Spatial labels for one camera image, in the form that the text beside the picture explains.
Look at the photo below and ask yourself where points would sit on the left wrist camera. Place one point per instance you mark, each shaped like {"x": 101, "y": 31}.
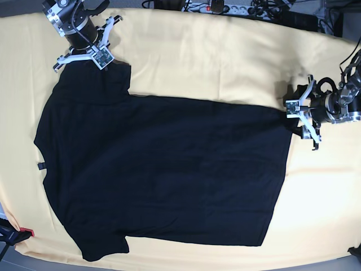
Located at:
{"x": 292, "y": 108}

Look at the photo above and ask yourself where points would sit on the white power strip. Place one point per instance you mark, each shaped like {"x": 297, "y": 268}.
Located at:
{"x": 221, "y": 8}

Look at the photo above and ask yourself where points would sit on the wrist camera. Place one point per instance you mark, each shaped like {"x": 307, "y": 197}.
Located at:
{"x": 102, "y": 58}
{"x": 292, "y": 108}

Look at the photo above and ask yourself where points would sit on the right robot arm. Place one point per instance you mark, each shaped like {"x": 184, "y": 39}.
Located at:
{"x": 87, "y": 41}

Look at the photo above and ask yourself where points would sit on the black T-shirt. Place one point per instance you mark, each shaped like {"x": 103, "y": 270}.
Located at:
{"x": 185, "y": 170}

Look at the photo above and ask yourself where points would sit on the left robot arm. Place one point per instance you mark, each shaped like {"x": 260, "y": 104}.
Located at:
{"x": 347, "y": 94}

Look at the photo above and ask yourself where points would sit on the black box on floor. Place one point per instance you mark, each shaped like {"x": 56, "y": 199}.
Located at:
{"x": 299, "y": 21}

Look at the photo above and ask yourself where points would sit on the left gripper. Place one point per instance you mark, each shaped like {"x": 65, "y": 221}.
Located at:
{"x": 323, "y": 108}

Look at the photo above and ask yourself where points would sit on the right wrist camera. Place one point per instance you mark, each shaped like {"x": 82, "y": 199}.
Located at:
{"x": 102, "y": 58}

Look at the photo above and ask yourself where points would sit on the red and black table clamp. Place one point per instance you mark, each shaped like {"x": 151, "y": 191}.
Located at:
{"x": 11, "y": 236}

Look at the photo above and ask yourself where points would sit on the black clamp at right corner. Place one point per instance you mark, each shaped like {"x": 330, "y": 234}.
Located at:
{"x": 355, "y": 251}

